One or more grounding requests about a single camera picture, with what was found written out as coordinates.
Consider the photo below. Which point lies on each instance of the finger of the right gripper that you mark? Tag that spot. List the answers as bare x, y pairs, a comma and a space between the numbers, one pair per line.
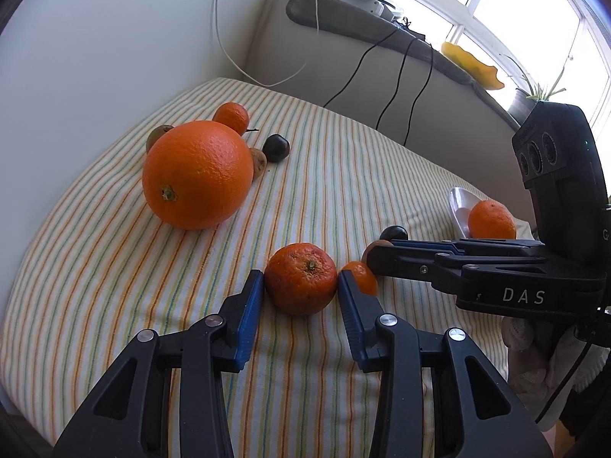
410, 266
427, 250

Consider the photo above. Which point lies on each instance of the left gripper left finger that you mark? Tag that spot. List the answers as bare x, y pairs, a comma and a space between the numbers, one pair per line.
127, 412

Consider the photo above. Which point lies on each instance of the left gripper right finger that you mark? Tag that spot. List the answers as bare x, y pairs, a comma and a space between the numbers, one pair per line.
476, 414

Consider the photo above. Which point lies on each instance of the dark plum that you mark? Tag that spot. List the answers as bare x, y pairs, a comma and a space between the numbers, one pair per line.
391, 233
276, 148

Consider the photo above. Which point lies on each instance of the large rough orange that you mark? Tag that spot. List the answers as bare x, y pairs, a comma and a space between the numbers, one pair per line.
490, 219

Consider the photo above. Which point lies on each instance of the small bright mandarin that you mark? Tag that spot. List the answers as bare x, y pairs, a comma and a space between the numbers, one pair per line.
364, 277

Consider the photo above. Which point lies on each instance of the dark tangerine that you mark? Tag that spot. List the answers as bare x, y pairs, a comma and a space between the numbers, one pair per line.
300, 279

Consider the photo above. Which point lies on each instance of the brown kiwi fruit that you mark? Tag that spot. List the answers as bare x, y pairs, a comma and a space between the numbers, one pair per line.
259, 162

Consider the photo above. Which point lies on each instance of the large smooth orange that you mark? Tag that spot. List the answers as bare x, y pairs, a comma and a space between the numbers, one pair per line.
197, 175

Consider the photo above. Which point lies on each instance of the mandarin with stem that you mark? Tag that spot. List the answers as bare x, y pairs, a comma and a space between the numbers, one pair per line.
235, 116

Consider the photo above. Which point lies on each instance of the green brown pear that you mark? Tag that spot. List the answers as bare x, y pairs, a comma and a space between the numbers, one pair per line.
156, 134

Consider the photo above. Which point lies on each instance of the white gloved right hand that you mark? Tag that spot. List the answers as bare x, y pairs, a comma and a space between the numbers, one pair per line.
539, 371

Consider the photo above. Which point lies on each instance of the floral white plate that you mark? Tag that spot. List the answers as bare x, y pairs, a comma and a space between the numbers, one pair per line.
461, 201

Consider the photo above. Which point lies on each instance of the potted spider plant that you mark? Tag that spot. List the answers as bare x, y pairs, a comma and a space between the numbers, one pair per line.
525, 100

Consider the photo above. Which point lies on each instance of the yellow wavy bowl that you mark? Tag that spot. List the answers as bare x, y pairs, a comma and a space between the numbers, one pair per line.
483, 74

